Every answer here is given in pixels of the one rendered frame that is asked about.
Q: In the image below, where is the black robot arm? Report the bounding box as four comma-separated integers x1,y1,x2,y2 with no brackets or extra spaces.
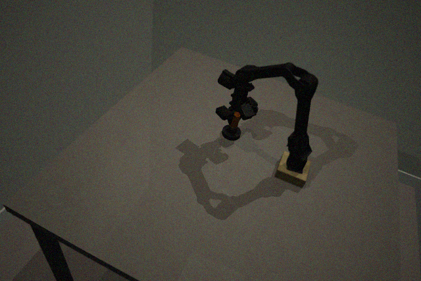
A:
218,63,318,174

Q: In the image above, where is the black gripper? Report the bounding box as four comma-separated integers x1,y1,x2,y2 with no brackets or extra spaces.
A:
216,93,258,125

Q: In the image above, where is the orange cylinder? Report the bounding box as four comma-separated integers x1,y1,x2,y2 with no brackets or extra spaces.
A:
230,111,240,128

